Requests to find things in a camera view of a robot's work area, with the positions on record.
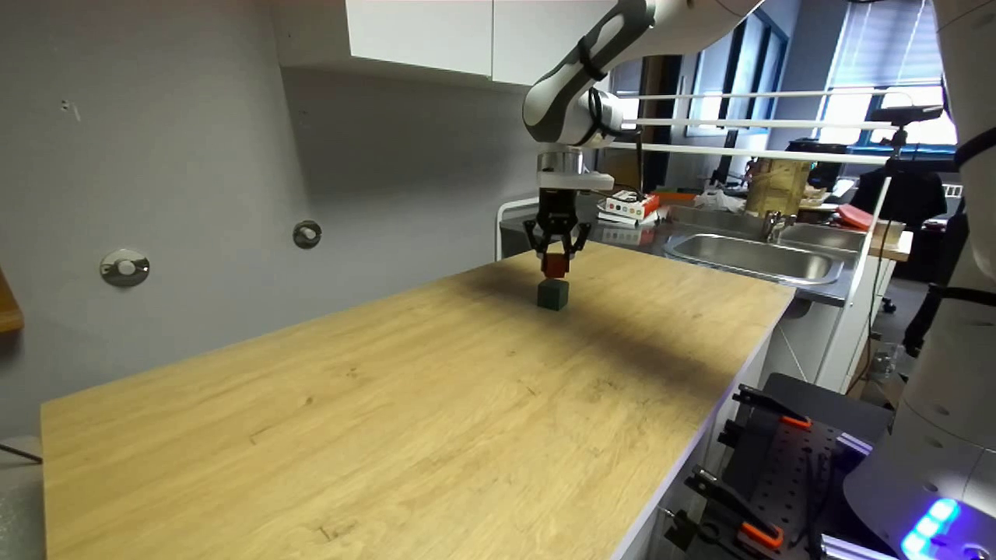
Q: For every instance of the colourful card game box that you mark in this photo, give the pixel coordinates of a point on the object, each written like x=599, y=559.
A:
x=629, y=208

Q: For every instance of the green cube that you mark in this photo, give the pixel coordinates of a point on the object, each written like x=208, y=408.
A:
x=555, y=297

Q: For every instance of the black camera on stand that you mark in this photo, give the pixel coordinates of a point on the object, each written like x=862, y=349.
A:
x=905, y=114

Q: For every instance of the white camera stand pole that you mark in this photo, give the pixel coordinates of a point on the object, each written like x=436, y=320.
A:
x=877, y=237

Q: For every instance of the beige jar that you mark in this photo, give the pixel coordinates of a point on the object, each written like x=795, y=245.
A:
x=779, y=186

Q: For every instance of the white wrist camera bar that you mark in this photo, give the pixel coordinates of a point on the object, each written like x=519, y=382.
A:
x=577, y=182

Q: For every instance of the orange cube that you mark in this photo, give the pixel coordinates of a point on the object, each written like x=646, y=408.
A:
x=555, y=265

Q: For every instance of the narrow white cabinet door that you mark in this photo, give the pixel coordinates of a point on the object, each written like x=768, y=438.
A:
x=421, y=34

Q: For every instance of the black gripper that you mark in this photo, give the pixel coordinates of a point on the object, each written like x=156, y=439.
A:
x=558, y=213

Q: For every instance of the round metal wall fixture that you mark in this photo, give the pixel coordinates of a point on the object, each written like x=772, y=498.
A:
x=305, y=234
x=124, y=268

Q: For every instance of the stainless steel sink counter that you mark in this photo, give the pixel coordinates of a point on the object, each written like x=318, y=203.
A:
x=756, y=261

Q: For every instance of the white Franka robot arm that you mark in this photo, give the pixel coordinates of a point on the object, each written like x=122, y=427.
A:
x=563, y=104

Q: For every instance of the black mounting plate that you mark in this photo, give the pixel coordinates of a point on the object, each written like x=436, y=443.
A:
x=799, y=468

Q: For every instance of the white rail rack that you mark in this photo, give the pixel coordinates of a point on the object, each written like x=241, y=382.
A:
x=768, y=127

